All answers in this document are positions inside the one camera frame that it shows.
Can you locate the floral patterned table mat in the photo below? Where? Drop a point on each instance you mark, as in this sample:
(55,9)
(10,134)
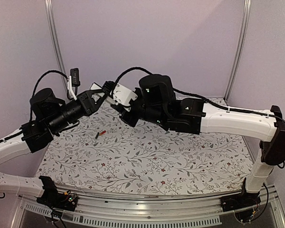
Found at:
(145,159)

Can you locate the right aluminium corner post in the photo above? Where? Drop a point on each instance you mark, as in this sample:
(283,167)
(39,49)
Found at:
(239,49)

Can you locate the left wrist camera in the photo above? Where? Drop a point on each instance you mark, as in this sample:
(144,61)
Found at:
(74,73)

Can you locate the white remote control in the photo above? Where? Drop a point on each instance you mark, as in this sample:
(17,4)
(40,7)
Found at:
(97,88)

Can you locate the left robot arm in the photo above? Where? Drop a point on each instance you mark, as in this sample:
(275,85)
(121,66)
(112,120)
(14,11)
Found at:
(53,116)

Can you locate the left aluminium corner post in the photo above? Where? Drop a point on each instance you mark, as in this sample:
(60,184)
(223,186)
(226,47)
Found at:
(53,34)

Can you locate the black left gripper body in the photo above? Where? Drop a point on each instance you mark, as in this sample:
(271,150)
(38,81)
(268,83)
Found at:
(87,110)

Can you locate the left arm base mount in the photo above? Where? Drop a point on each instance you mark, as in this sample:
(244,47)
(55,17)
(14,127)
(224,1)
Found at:
(55,200)

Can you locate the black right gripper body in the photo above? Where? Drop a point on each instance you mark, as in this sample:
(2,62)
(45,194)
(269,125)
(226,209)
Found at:
(130,120)

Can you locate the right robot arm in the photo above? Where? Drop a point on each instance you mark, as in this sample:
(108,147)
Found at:
(155,101)

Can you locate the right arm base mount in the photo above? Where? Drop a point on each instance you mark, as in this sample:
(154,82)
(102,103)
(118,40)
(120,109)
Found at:
(240,200)

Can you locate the aluminium corner post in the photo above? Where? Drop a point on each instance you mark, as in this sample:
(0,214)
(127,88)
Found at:
(239,49)
(53,34)

